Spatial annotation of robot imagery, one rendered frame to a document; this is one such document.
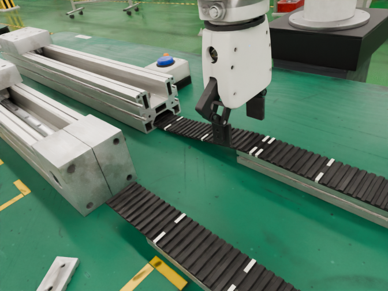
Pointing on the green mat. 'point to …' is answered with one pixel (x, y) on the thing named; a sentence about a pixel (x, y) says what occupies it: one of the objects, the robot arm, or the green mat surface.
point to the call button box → (181, 68)
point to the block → (86, 162)
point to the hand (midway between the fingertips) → (239, 123)
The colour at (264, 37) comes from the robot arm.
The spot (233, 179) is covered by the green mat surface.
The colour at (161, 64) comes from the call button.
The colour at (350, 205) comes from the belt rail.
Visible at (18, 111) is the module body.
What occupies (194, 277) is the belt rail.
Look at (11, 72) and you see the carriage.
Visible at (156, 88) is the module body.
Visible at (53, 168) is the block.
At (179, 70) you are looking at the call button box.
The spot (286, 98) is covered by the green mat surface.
